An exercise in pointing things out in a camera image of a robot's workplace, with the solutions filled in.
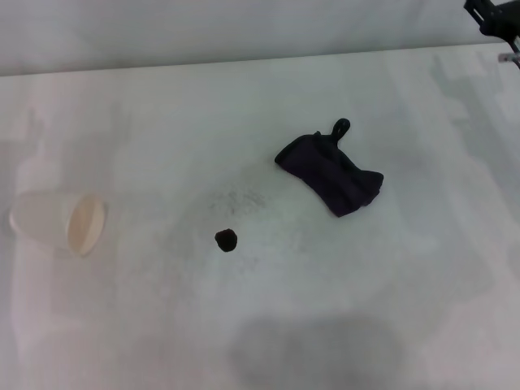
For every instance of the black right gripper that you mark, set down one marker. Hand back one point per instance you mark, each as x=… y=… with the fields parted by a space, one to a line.
x=503 y=20

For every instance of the dark purple rag with loop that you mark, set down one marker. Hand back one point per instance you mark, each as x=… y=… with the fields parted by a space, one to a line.
x=333 y=178

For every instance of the white paper cup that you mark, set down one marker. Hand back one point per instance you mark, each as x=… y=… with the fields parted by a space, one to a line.
x=44 y=221

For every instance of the small black lump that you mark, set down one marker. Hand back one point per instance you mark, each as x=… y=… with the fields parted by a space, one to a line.
x=225 y=240

